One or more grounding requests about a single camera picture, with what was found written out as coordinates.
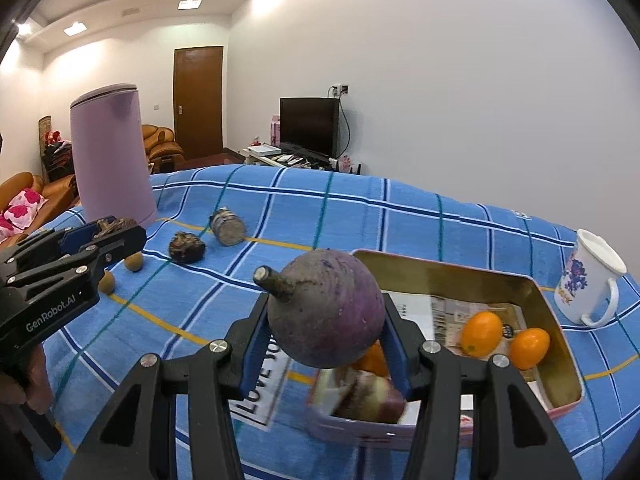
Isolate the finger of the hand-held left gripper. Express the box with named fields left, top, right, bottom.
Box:
left=0, top=222, right=108, bottom=277
left=7, top=225, right=147, bottom=288

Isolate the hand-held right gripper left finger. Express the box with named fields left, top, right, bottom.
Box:
left=62, top=290, right=273, bottom=480

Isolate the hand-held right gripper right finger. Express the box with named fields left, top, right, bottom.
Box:
left=381, top=292, right=583, bottom=480

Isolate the wrinkled dark passion fruit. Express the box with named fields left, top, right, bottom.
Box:
left=92, top=216, right=138, bottom=240
left=168, top=231, right=206, bottom=264

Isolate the small orange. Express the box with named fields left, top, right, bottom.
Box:
left=460, top=311, right=503, bottom=358
left=350, top=342, right=390, bottom=378
left=509, top=327, right=551, bottom=371

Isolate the purple turnip half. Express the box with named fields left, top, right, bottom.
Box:
left=317, top=366, right=407, bottom=426

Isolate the round purple turnip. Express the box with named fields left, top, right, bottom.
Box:
left=252, top=249, right=386, bottom=370

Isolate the pink metal tin box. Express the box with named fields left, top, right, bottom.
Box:
left=305, top=249, right=585, bottom=451

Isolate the cut purple root piece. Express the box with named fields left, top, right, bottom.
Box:
left=209, top=206, right=247, bottom=247

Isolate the person's left hand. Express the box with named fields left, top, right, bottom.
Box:
left=20, top=347, right=54, bottom=416

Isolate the printed paper leaflet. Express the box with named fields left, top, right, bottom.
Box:
left=385, top=291, right=546, bottom=433

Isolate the orange leather couch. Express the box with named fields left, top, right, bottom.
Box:
left=0, top=172, right=81, bottom=243

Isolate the pink floral pillow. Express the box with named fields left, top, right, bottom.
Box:
left=0, top=189, right=48, bottom=233

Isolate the tall pink cylindrical kettle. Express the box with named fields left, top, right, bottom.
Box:
left=69, top=82, right=159, bottom=228

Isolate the dark cluttered shelf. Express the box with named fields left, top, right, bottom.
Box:
left=39, top=115, right=76, bottom=183

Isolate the brown leather armchair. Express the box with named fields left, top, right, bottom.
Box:
left=140, top=125, right=185, bottom=173

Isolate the blue plaid cloth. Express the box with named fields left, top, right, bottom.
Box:
left=0, top=164, right=640, bottom=480

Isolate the white television stand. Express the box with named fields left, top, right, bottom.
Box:
left=242, top=145, right=361, bottom=175

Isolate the brown wooden door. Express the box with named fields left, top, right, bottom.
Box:
left=173, top=46, right=225, bottom=158

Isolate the white mug with purple print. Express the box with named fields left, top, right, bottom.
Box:
left=552, top=229, right=627, bottom=328

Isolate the black television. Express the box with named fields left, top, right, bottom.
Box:
left=279, top=97, right=341, bottom=160

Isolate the black television cable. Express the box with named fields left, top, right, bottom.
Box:
left=337, top=95, right=351, bottom=158

